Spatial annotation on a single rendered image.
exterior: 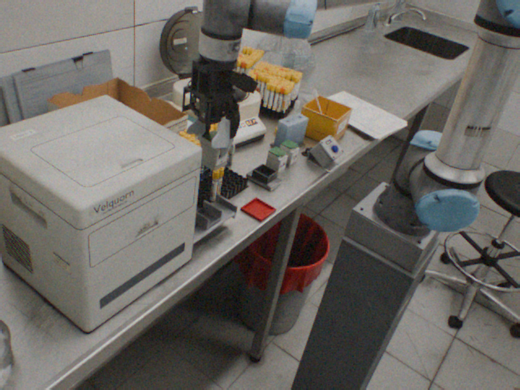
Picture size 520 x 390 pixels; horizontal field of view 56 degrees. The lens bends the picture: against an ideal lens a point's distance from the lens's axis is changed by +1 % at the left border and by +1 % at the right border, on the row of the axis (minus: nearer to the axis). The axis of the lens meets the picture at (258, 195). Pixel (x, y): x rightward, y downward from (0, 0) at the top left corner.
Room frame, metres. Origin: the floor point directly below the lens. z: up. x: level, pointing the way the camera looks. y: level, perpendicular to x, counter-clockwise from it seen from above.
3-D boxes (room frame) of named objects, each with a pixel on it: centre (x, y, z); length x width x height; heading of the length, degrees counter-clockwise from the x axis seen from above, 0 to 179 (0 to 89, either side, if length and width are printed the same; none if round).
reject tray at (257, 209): (1.01, -0.01, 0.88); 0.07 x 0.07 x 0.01; 60
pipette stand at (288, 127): (1.37, -0.06, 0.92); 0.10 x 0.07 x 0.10; 142
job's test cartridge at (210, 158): (0.89, 0.11, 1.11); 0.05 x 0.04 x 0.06; 59
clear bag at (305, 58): (2.12, -0.04, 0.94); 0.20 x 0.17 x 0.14; 133
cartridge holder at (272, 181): (1.15, -0.01, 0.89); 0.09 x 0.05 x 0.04; 61
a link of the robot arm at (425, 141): (1.00, -0.38, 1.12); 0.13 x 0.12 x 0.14; 1
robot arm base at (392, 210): (1.01, -0.37, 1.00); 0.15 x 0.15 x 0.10
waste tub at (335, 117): (1.51, -0.17, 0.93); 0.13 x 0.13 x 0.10; 65
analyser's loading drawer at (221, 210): (0.87, 0.12, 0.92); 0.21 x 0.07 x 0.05; 150
